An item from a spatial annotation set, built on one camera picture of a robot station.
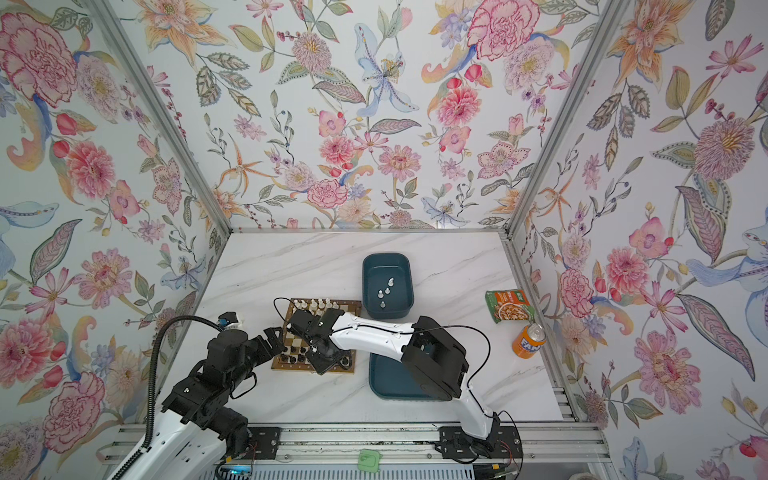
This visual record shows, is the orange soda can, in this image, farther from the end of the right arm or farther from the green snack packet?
the end of the right arm

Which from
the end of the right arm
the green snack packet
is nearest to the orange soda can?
the green snack packet

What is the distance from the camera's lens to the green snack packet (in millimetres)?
979
